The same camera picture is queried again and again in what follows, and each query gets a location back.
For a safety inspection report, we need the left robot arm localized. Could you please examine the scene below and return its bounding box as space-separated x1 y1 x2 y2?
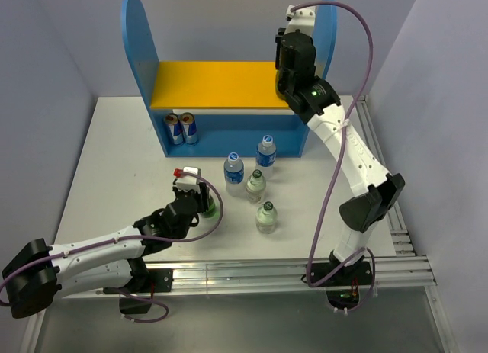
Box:
1 172 222 319

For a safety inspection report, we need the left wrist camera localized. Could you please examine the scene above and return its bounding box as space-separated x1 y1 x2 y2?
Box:
173 166 201 192

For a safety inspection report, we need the red bull can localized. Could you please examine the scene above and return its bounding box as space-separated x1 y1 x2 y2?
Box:
180 112 199 146
164 113 184 146

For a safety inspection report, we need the green Perrier lemon bottle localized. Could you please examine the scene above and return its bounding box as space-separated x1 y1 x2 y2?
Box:
274 71 287 101

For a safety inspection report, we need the blue and yellow shelf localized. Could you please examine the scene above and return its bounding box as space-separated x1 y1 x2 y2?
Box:
121 0 339 159

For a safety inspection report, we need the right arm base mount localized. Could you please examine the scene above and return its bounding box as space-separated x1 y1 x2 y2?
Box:
319 259 376 315

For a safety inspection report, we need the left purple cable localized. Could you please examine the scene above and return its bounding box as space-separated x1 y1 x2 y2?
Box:
0 172 225 306

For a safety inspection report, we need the green Perrier bottle red label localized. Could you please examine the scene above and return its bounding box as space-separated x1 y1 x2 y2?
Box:
201 195 217 218

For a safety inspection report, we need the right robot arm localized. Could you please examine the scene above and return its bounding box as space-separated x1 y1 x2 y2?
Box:
275 29 405 284

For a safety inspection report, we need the left Red Bull can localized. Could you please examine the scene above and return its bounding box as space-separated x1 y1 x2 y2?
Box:
164 113 184 146

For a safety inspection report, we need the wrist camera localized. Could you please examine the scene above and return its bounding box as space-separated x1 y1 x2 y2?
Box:
284 5 316 37
173 166 201 192

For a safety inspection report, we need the rear clear glass bottle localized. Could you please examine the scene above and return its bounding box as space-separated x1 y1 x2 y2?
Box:
246 169 266 204

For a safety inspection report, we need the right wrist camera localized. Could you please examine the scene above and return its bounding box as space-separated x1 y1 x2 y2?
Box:
284 5 316 37

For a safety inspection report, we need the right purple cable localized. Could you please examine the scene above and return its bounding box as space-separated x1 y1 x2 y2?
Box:
287 1 378 316

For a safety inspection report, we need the purple cable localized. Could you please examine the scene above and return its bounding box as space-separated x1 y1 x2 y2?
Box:
0 172 225 306
287 1 378 316

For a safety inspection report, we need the front clear glass bottle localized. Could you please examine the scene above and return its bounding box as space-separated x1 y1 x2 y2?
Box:
255 201 278 234

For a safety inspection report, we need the clear glass bottle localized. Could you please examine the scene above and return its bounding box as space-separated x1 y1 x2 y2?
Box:
255 201 278 234
246 169 266 204

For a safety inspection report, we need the pocari sweat bottle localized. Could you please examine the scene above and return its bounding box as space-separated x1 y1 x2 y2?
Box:
255 135 277 180
223 152 244 197

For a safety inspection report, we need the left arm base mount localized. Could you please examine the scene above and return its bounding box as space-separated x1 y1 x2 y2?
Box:
103 268 173 323

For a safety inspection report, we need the right Red Bull can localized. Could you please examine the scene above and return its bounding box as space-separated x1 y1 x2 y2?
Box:
180 112 199 146

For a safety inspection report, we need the aluminium mounting rail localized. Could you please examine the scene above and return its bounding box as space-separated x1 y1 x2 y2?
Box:
56 253 439 299

